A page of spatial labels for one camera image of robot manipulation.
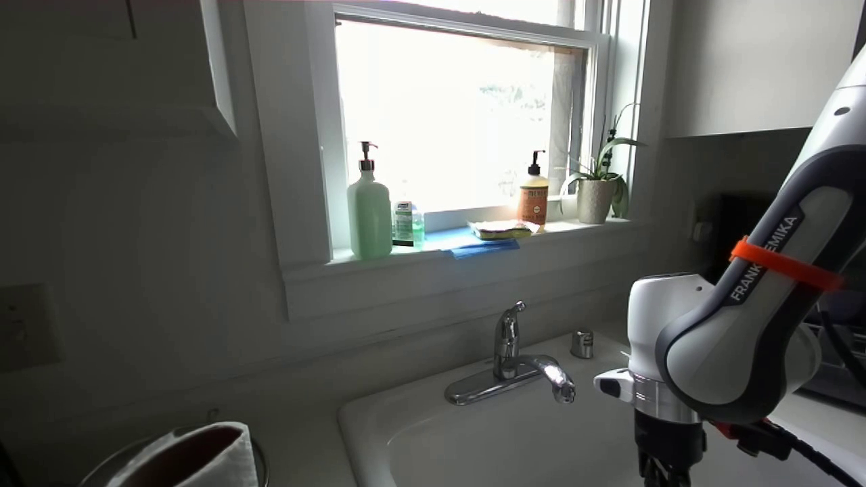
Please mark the black coffee maker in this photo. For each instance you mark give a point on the black coffee maker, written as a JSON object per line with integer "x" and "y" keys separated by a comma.
{"x": 720, "y": 233}

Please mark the white framed window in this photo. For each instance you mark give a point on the white framed window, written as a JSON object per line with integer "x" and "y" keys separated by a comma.
{"x": 449, "y": 118}

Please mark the amber soap pump bottle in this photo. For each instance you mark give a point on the amber soap pump bottle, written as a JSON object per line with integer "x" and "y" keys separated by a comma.
{"x": 534, "y": 200}

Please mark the green soap pump bottle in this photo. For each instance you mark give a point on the green soap pump bottle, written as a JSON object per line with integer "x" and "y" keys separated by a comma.
{"x": 369, "y": 220}

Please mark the white ceramic sink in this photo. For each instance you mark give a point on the white ceramic sink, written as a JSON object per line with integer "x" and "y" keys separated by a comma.
{"x": 504, "y": 441}

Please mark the small green jar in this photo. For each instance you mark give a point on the small green jar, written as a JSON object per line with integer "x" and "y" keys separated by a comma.
{"x": 406, "y": 225}

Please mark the wall outlet plate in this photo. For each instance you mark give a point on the wall outlet plate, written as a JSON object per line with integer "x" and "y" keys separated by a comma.
{"x": 24, "y": 325}

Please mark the orchid in white pot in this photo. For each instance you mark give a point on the orchid in white pot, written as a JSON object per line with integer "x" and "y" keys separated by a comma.
{"x": 592, "y": 199}

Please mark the white wall cabinet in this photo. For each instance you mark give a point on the white wall cabinet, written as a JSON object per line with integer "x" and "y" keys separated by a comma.
{"x": 757, "y": 64}
{"x": 108, "y": 64}

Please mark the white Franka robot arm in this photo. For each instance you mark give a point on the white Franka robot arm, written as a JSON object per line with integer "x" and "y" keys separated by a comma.
{"x": 740, "y": 352}

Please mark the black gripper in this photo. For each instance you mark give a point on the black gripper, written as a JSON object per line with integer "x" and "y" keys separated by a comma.
{"x": 667, "y": 449}

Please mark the yellow green sponge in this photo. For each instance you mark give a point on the yellow green sponge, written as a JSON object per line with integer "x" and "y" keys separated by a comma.
{"x": 500, "y": 231}

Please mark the chrome faucet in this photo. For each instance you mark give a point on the chrome faucet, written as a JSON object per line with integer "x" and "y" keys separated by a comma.
{"x": 511, "y": 361}

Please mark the blue cloth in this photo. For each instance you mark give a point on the blue cloth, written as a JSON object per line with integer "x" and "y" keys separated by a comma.
{"x": 468, "y": 243}

